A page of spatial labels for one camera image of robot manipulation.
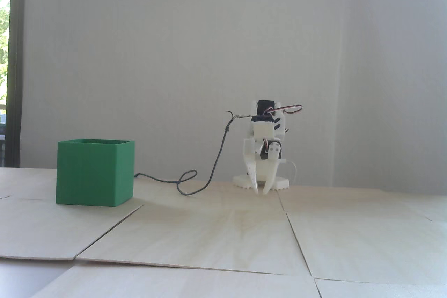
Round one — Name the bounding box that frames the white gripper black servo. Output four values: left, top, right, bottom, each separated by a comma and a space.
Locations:
243, 136, 285, 196

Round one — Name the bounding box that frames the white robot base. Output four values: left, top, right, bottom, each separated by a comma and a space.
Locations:
233, 174, 291, 192

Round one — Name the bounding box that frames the green box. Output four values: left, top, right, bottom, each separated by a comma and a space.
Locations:
56, 138, 135, 207

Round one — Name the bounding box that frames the white cable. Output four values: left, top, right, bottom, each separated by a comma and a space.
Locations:
284, 160, 299, 185

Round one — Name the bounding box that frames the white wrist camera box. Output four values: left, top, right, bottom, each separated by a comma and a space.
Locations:
252, 122, 277, 137

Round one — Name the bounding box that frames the thin black cable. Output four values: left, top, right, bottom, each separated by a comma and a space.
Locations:
134, 111, 258, 196

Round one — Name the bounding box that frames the red white black servo wire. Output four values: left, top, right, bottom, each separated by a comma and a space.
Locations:
266, 104, 303, 117

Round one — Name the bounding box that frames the dark window frame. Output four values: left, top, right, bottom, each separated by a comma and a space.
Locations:
7, 0, 27, 168

